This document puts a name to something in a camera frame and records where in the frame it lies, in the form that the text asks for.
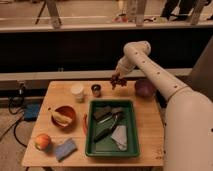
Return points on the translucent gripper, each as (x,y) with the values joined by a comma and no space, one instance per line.
(116,75)

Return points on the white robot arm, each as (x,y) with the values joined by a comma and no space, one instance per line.
(188,132)

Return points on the dark brown sponge block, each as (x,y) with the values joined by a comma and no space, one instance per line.
(100,113)

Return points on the blue sponge cloth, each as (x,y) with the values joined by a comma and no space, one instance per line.
(65,149)

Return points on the green plastic tray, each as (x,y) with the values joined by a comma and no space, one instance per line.
(107,146)

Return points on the purple bowl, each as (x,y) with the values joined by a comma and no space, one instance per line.
(144,88)

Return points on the yellow banana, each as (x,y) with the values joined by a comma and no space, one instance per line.
(61,118)

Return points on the dark red grape bunch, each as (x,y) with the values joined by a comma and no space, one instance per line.
(117,81)

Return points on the blue box on floor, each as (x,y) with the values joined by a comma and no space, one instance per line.
(31,112)

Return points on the red yellow apple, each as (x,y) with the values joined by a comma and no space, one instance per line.
(42,141)

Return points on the white plastic cup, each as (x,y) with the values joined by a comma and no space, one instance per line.
(77,91)

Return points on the grey folded cloth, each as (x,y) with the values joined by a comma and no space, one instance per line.
(120,137)

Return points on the black handled utensil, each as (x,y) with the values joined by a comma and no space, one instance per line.
(105,132)

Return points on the small dark metal cup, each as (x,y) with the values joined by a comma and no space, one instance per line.
(96,90)

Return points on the orange wooden bowl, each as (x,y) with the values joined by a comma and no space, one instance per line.
(64,110)

